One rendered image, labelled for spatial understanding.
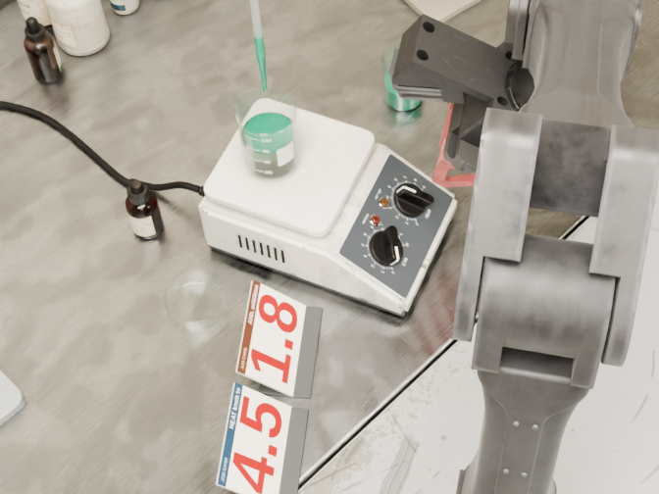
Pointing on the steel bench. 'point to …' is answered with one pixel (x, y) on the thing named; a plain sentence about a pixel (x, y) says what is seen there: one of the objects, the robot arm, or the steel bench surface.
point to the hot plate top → (243, 190)
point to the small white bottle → (124, 6)
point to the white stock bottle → (78, 25)
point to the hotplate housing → (305, 252)
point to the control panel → (413, 258)
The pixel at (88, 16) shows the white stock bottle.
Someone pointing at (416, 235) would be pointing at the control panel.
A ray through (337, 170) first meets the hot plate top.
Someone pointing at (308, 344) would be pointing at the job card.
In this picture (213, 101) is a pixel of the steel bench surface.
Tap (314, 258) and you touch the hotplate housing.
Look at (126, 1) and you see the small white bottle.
